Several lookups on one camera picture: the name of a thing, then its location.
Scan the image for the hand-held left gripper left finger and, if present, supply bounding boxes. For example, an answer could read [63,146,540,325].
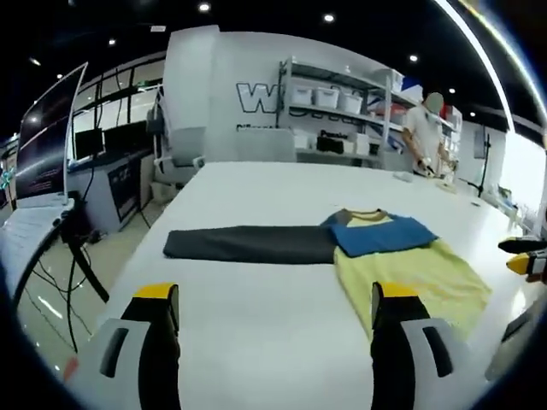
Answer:
[91,282,181,410]

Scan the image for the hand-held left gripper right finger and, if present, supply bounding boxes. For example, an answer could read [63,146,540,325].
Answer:
[370,280,469,410]

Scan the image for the yellow colour-block garment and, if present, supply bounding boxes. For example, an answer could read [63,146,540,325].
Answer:
[164,208,493,341]

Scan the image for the black tripod stand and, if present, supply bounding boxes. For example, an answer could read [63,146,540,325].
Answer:
[461,131,493,198]

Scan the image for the grey mesh chair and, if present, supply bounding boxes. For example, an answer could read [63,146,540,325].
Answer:
[485,294,547,384]

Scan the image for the black laptop stand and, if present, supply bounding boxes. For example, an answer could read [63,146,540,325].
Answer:
[59,198,110,302]

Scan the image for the grey office counter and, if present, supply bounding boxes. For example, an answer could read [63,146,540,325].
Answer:
[68,149,156,234]

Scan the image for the white office chair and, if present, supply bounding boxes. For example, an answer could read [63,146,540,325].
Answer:
[146,83,207,190]

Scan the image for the black bag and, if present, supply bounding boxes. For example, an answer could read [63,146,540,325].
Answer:
[316,136,345,155]

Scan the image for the black computer monitor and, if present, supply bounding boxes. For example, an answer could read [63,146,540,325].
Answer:
[74,129,105,160]
[103,121,151,151]

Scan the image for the white storage bin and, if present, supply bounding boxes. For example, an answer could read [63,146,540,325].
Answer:
[339,91,365,114]
[292,86,318,106]
[315,86,341,108]

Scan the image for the grey metal shelving unit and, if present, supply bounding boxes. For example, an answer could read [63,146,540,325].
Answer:
[277,57,405,166]

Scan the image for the black cable bundle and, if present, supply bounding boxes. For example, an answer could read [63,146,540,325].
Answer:
[16,237,109,356]

